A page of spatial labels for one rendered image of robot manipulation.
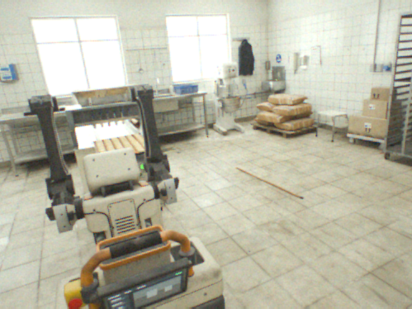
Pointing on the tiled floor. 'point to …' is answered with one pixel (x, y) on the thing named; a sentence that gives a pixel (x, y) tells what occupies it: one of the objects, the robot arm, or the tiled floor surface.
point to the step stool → (333, 121)
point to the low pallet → (284, 130)
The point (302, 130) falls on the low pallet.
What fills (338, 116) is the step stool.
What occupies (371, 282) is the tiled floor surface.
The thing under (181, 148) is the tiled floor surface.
